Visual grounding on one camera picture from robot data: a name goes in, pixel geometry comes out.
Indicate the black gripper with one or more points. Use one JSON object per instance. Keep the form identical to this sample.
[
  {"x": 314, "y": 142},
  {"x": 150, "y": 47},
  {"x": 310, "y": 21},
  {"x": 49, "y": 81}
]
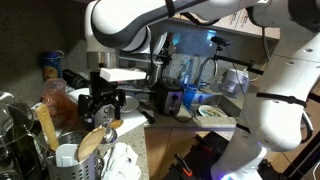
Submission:
[{"x": 101, "y": 93}]

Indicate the perforated steel utensil holder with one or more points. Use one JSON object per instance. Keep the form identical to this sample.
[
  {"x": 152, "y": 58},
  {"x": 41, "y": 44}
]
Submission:
[{"x": 64, "y": 163}]

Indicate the wooden spork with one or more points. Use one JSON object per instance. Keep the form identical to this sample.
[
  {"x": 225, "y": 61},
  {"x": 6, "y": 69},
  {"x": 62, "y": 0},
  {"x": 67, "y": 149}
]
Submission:
[{"x": 116, "y": 123}]

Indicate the white cutting board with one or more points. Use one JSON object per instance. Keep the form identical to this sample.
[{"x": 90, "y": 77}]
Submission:
[{"x": 131, "y": 120}]

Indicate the white plate on counter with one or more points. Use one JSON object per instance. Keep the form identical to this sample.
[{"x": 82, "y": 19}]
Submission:
[{"x": 131, "y": 104}]

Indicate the orange plastic bag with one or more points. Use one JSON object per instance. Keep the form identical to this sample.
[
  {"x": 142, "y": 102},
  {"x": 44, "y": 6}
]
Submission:
[{"x": 61, "y": 108}]

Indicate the white crumpled cloth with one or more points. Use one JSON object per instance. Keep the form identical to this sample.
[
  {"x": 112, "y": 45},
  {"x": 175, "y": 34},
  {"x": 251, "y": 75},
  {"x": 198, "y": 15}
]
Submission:
[{"x": 120, "y": 163}]

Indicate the wooden spatula in holder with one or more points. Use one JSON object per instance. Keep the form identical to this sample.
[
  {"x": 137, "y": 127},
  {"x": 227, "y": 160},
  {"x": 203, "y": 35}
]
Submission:
[{"x": 44, "y": 117}]

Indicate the black toaster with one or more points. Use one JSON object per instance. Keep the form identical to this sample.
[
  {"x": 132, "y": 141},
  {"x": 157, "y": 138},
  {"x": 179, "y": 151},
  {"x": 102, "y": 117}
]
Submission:
[{"x": 169, "y": 94}]

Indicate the blue canister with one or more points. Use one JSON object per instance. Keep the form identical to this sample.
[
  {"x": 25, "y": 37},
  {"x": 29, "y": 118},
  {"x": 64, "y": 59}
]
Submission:
[{"x": 51, "y": 64}]

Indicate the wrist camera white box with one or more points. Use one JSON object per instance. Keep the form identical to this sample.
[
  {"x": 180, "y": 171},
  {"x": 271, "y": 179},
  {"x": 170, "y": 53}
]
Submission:
[{"x": 113, "y": 75}]

